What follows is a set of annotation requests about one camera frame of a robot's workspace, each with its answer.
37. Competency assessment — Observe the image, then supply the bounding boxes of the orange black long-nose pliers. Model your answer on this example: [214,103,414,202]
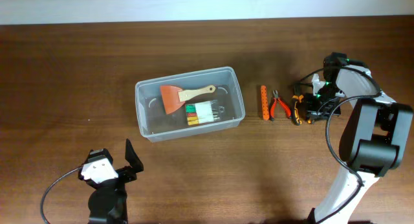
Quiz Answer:
[290,83,314,126]

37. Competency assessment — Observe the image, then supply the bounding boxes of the red handled cutting pliers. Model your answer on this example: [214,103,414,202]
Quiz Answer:
[269,90,292,121]

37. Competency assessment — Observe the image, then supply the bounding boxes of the orange perforated bar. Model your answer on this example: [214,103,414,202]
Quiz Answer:
[260,85,270,120]

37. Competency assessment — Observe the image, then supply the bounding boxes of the clear plastic container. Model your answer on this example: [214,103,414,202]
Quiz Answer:
[135,67,245,142]

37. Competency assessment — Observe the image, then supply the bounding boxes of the orange scraper wooden handle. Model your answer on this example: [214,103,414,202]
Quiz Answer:
[160,85,216,115]

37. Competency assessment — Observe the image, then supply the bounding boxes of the clear case coloured bits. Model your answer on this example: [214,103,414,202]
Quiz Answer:
[185,100,225,126]

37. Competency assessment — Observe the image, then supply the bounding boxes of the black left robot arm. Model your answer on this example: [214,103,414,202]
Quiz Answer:
[78,139,144,224]

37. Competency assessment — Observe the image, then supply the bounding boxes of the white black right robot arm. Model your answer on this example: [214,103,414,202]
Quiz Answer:
[293,52,413,223]

